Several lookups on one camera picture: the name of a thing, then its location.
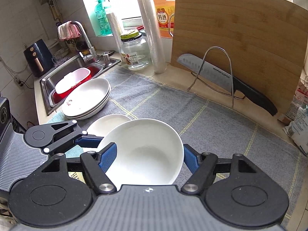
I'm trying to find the green dish soap bottle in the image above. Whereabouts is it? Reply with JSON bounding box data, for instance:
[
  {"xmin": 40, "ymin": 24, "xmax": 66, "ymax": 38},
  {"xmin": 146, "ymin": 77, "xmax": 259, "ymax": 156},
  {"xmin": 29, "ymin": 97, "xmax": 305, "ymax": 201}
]
[{"xmin": 95, "ymin": 0, "xmax": 112, "ymax": 35}]

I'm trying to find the stainless steel sink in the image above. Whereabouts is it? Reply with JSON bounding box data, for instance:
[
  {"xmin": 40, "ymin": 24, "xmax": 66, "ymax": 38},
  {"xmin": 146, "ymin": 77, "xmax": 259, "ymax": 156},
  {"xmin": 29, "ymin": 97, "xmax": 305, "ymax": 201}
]
[{"xmin": 40, "ymin": 53, "xmax": 121, "ymax": 115}]

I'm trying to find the sink soap dispenser pump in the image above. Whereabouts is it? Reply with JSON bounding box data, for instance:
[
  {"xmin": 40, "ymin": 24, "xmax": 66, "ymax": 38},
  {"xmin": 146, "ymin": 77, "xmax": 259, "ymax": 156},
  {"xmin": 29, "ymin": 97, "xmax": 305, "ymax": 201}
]
[{"xmin": 101, "ymin": 52, "xmax": 112, "ymax": 67}]

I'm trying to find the red washing basin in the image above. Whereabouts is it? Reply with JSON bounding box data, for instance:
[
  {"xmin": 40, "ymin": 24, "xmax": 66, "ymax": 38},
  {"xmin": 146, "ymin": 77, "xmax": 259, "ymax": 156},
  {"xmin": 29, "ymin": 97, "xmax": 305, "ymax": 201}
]
[{"xmin": 51, "ymin": 64, "xmax": 101, "ymax": 104}]

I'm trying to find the white colander basket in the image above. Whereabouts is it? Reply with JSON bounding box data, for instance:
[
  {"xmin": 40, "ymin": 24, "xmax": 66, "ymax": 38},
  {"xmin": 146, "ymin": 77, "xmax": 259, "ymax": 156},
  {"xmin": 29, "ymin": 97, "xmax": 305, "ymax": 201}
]
[{"xmin": 55, "ymin": 67, "xmax": 91, "ymax": 96}]

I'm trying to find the wire board stand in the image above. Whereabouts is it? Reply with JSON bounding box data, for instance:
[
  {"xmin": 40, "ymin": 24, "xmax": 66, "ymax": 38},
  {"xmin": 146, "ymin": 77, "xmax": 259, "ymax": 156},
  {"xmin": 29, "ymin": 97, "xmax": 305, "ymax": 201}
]
[{"xmin": 177, "ymin": 46, "xmax": 244, "ymax": 109}]

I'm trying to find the santoku kitchen knife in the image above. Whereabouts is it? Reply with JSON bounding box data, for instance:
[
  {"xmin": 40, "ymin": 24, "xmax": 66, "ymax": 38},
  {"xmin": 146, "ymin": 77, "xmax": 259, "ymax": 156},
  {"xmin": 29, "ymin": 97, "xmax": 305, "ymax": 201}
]
[{"xmin": 177, "ymin": 53, "xmax": 278, "ymax": 116}]

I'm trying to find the short plastic bag roll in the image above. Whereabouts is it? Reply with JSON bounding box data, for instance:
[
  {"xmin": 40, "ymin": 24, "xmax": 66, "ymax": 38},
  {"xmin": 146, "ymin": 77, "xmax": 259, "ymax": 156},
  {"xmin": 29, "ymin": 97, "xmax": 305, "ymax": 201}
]
[{"xmin": 106, "ymin": 12, "xmax": 124, "ymax": 53}]

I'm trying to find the orange cooking wine jug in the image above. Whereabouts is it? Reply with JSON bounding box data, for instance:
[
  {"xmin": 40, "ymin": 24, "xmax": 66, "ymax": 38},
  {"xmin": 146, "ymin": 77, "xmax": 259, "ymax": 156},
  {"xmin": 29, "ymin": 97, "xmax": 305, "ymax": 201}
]
[{"xmin": 153, "ymin": 0, "xmax": 175, "ymax": 39}]

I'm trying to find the white plate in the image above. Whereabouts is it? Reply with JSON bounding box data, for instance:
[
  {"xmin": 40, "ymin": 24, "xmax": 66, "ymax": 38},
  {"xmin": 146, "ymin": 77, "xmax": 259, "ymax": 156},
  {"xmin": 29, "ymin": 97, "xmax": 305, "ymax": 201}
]
[
  {"xmin": 62, "ymin": 87, "xmax": 111, "ymax": 120},
  {"xmin": 65, "ymin": 90, "xmax": 111, "ymax": 120},
  {"xmin": 62, "ymin": 78, "xmax": 110, "ymax": 117}
]

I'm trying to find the white plate back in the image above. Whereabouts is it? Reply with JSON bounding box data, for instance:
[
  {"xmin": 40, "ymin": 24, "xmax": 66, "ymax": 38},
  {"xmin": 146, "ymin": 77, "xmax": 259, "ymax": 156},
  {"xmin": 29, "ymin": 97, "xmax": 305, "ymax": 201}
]
[{"xmin": 62, "ymin": 78, "xmax": 110, "ymax": 117}]

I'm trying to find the chrome kitchen faucet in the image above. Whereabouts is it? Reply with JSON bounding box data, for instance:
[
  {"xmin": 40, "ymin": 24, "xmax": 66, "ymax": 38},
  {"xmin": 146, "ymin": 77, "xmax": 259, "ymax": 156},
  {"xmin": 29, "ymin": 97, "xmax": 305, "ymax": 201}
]
[{"xmin": 69, "ymin": 20, "xmax": 99, "ymax": 63}]

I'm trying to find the glass jar yellow lid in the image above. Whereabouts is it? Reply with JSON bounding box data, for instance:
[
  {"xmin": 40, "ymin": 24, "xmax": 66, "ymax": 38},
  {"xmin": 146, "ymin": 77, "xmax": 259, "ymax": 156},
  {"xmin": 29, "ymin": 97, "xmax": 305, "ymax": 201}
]
[{"xmin": 120, "ymin": 29, "xmax": 151, "ymax": 70}]

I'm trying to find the grey blue checked towel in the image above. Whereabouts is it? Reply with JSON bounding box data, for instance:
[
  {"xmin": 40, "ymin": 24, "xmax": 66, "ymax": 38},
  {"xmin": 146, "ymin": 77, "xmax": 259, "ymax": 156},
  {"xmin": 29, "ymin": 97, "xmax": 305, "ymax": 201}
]
[{"xmin": 46, "ymin": 66, "xmax": 308, "ymax": 226}]

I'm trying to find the dark blue air fryer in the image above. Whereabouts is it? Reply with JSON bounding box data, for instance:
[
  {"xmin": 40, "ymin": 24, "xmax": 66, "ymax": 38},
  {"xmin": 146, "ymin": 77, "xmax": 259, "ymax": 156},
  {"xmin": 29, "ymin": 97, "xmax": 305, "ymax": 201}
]
[{"xmin": 23, "ymin": 39, "xmax": 54, "ymax": 78}]

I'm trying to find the pink dish cloth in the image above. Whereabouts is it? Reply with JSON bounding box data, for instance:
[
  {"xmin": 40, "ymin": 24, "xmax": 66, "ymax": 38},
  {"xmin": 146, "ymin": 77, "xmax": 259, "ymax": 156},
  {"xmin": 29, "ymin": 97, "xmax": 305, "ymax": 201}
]
[{"xmin": 57, "ymin": 21, "xmax": 81, "ymax": 41}]

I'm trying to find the white plastic food bag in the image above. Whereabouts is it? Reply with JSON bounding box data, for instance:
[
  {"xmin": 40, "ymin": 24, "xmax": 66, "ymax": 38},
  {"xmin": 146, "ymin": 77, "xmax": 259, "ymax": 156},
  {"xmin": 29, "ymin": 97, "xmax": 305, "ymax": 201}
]
[{"xmin": 278, "ymin": 75, "xmax": 308, "ymax": 156}]

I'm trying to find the tall plastic cup stack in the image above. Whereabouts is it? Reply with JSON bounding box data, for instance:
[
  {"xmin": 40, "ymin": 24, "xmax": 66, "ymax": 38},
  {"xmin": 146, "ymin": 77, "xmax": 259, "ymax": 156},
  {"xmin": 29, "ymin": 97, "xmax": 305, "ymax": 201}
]
[{"xmin": 137, "ymin": 0, "xmax": 167, "ymax": 74}]

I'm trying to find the bamboo cutting board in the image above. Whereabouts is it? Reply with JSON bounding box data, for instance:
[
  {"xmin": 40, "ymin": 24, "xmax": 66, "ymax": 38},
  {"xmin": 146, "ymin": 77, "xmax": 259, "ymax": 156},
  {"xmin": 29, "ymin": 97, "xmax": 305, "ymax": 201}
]
[{"xmin": 171, "ymin": 0, "xmax": 307, "ymax": 113}]

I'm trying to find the white floral bowl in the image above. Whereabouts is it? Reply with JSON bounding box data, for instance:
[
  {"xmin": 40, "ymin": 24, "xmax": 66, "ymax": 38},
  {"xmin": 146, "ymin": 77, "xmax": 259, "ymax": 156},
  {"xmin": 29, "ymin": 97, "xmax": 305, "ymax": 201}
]
[
  {"xmin": 87, "ymin": 114, "xmax": 131, "ymax": 137},
  {"xmin": 98, "ymin": 118, "xmax": 184, "ymax": 189}
]

